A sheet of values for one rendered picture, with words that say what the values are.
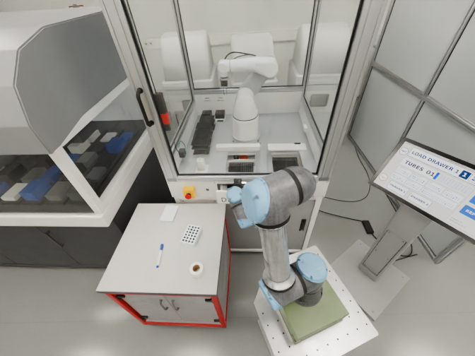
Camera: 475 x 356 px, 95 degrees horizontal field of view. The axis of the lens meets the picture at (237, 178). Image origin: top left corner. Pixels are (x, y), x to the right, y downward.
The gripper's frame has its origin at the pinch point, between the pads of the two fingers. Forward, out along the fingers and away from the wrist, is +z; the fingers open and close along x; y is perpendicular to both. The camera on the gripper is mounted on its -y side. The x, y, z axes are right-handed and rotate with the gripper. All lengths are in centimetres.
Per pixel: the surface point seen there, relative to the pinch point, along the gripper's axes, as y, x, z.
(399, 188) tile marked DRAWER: -4, 87, -8
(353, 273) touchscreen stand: 55, 91, 69
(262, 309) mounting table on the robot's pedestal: 54, 12, -18
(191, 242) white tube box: 25.7, -27.0, -2.1
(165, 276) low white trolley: 42, -38, -11
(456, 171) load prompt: -10, 106, -22
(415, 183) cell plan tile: -6, 93, -12
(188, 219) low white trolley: 12.3, -33.3, 10.3
